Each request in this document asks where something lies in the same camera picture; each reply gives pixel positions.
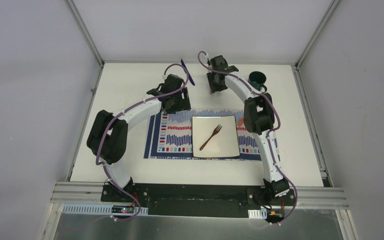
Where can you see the white square plate black rim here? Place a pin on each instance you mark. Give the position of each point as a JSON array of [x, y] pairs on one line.
[[224, 145]]

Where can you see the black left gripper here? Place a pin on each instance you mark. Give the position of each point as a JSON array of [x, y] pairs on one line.
[[177, 104]]

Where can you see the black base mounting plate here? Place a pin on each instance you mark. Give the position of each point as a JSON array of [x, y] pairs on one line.
[[188, 200]]

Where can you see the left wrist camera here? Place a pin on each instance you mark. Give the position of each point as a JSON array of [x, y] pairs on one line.
[[171, 85]]

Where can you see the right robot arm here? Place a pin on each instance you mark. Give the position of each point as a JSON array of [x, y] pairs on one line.
[[259, 118]]

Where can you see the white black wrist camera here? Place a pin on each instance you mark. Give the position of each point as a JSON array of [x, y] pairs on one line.
[[219, 63]]

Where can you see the brown wooden fork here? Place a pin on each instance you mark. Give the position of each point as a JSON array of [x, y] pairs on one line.
[[215, 132]]

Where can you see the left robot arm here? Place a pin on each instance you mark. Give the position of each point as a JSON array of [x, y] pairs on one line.
[[109, 132]]

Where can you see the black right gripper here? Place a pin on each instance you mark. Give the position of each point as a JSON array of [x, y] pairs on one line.
[[214, 88]]

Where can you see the dark green mug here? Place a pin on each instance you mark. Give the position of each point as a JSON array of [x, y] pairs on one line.
[[257, 80]]

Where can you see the blue plastic knife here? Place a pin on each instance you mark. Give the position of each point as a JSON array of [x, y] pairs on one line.
[[189, 74]]

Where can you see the blue striped placemat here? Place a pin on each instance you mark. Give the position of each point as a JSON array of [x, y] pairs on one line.
[[169, 136]]

